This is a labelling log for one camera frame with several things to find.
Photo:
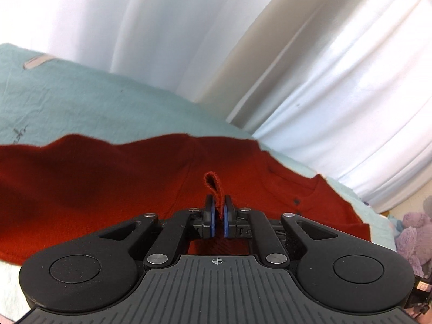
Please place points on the purple teddy bear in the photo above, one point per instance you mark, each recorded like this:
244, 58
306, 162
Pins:
414, 241

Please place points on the dark red knit cardigan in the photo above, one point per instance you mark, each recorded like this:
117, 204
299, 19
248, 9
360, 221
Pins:
77, 185

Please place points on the light teal mushroom bedsheet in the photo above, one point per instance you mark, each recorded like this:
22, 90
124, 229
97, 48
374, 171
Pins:
44, 100

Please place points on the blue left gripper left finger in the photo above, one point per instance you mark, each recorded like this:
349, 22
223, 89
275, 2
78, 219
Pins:
208, 218

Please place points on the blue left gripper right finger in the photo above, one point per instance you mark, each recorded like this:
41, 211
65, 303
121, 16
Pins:
229, 218

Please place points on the white sheer curtain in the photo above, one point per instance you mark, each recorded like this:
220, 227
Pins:
343, 86

